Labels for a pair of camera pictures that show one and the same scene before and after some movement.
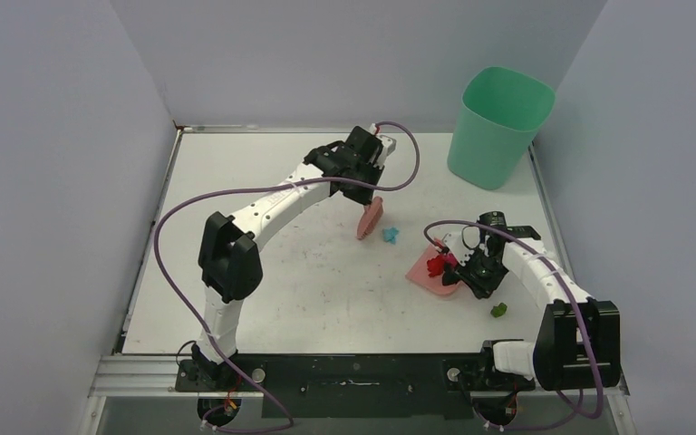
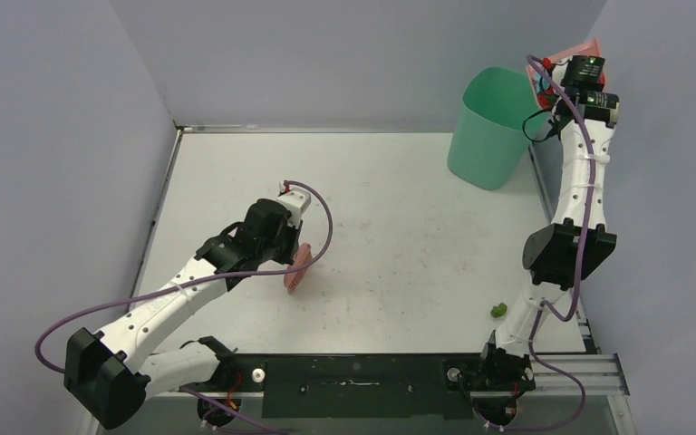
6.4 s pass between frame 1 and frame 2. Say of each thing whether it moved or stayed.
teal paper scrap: moved
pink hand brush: moved
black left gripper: moved
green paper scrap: stayed
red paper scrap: moved
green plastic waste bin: stayed
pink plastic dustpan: moved
